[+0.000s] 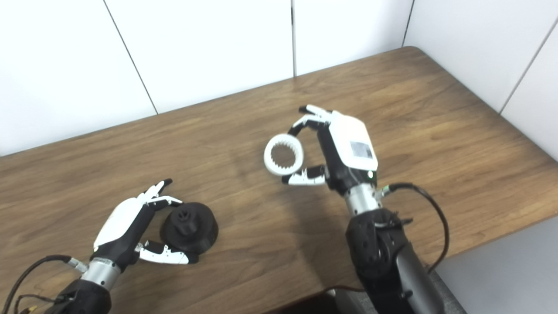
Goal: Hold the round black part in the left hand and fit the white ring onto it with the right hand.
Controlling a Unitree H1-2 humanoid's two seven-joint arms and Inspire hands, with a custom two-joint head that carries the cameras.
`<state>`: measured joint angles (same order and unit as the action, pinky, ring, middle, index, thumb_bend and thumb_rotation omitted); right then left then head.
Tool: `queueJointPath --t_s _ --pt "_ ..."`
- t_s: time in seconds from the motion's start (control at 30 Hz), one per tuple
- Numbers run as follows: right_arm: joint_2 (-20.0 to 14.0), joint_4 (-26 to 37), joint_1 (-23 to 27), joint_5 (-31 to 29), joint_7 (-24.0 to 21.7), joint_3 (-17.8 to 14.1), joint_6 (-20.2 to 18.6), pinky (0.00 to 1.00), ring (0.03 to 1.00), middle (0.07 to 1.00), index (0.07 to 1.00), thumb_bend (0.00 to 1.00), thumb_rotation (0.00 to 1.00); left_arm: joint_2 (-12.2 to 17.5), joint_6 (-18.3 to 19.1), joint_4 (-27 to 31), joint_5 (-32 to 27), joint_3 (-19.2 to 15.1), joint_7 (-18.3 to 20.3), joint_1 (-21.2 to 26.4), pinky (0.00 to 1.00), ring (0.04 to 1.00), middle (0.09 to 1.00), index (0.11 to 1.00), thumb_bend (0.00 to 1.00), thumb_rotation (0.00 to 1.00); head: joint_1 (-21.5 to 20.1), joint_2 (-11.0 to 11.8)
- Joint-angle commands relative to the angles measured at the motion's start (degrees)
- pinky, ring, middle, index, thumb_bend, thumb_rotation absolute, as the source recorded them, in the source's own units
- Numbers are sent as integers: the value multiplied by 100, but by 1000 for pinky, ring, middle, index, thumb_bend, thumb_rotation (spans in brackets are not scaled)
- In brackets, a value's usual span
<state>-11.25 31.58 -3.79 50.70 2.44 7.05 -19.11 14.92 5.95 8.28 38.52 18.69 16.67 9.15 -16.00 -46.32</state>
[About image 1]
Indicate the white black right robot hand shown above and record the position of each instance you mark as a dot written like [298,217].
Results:
[348,144]

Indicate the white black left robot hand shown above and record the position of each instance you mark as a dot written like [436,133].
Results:
[120,222]

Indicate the round black part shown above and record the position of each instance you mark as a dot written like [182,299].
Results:
[200,233]

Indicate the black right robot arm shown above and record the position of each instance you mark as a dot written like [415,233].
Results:
[388,257]

